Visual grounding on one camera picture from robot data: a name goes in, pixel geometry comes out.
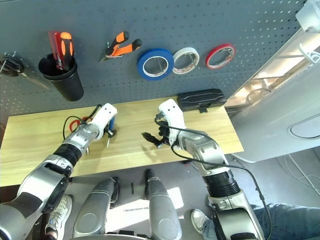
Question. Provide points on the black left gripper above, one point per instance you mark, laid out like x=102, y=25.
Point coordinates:
x=107, y=130

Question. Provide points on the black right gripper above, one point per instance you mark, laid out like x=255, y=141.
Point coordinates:
x=163, y=135

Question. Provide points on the blue tape roll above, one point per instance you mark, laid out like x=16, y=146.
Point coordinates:
x=141, y=67

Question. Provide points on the orange black pliers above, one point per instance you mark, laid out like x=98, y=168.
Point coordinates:
x=120, y=38

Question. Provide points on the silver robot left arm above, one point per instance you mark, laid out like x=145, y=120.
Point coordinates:
x=75, y=140

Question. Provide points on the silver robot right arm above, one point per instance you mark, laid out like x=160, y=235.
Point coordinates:
x=205, y=150

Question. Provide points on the grey pegboard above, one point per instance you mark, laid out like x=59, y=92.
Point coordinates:
x=150, y=20

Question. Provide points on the black floor tape strip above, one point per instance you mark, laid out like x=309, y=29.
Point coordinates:
x=132, y=188

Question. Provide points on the black plastic tool case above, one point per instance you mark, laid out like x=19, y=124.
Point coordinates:
x=200, y=98

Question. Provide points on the black cup holder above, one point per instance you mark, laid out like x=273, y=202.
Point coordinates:
x=67, y=85

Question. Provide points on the white paper sheet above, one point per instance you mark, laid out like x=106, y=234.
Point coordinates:
x=135, y=210

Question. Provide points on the silver robot right leg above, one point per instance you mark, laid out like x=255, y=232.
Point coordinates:
x=162, y=212

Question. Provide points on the silver robot leg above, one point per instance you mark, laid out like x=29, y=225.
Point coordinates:
x=162, y=212
x=92, y=212

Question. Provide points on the silver robot left leg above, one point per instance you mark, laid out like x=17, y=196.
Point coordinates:
x=92, y=212

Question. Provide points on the white perforated sneaker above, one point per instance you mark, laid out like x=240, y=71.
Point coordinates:
x=61, y=207

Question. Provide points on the white tape roll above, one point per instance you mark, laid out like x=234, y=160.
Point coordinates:
x=186, y=50

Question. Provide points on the white grey sneaker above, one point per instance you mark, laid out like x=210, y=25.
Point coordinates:
x=198, y=220

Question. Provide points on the grey robot torso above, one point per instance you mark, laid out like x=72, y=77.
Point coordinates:
x=120, y=237

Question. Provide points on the red tape roll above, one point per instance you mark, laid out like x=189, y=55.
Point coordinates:
x=220, y=46

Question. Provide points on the white machine housing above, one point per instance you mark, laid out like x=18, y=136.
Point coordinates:
x=275, y=130

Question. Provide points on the blue jeans leg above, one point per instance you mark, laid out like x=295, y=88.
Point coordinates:
x=287, y=220

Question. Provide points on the white plastic box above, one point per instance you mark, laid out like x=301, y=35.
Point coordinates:
x=310, y=15

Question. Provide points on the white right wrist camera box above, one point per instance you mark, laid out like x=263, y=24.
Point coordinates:
x=172, y=112

